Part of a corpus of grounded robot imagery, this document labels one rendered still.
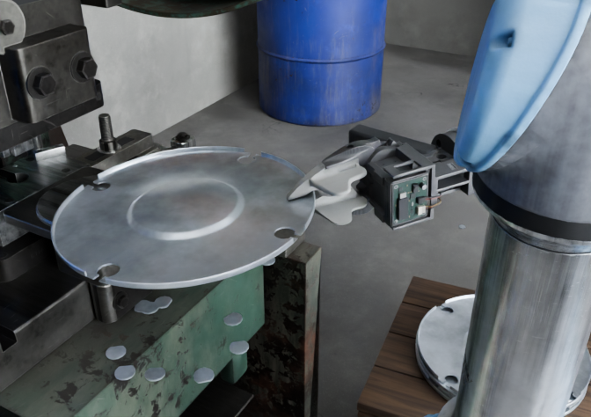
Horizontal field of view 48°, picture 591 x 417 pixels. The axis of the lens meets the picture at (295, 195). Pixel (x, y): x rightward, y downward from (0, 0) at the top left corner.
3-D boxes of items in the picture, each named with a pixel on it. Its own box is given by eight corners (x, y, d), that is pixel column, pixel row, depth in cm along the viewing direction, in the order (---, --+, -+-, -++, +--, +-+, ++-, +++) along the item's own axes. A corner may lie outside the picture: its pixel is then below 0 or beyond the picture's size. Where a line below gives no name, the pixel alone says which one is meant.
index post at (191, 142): (201, 192, 96) (197, 131, 91) (189, 201, 94) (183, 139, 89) (186, 187, 97) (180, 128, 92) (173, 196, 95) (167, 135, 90)
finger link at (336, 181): (302, 195, 69) (380, 173, 71) (280, 171, 73) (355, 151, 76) (303, 220, 70) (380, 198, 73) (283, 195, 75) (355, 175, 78)
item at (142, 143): (168, 159, 105) (162, 98, 100) (92, 205, 93) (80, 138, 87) (139, 151, 108) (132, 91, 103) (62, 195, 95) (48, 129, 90)
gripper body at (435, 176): (388, 175, 70) (483, 148, 73) (351, 143, 77) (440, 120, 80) (388, 235, 74) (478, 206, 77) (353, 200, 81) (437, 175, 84)
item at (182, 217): (-7, 246, 70) (-9, 240, 69) (164, 137, 91) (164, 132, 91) (221, 324, 57) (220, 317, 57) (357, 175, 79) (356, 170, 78)
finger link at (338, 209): (303, 222, 70) (380, 199, 73) (283, 197, 75) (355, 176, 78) (306, 245, 72) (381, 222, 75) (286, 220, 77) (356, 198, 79)
